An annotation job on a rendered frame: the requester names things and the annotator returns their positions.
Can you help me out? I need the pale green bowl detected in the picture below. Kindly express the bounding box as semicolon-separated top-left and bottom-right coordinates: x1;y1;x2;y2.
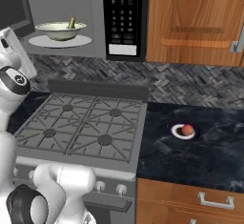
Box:
34;21;88;42

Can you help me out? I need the silver cupboard door handle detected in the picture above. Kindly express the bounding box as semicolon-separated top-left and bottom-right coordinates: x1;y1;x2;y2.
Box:
230;27;244;54

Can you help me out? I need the dark microwave door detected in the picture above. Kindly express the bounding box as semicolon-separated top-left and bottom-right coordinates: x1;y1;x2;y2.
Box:
0;0;35;38

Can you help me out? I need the olive brown fish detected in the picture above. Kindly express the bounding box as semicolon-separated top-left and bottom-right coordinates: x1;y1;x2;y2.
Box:
68;15;77;30

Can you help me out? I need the orange peach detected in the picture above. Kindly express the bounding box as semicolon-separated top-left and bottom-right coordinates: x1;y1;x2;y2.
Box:
181;124;195;136

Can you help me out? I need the grey gas stove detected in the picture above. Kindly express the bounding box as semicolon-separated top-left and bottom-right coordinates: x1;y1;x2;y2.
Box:
8;78;150;224

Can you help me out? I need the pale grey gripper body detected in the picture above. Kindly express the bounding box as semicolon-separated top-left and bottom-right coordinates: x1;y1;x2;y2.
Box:
6;27;38;79

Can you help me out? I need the wooden drawer front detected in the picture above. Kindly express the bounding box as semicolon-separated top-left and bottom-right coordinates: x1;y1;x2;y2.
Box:
135;177;244;224

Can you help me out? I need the wooden cupboard door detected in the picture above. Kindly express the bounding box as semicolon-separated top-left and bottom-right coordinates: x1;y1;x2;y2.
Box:
145;0;244;68

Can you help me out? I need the grey microwave turntable plate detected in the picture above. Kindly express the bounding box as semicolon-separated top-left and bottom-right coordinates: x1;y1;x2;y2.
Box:
28;34;93;50

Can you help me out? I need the grey microwave oven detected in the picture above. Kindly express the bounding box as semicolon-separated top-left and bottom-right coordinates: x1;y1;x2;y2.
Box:
19;0;150;63

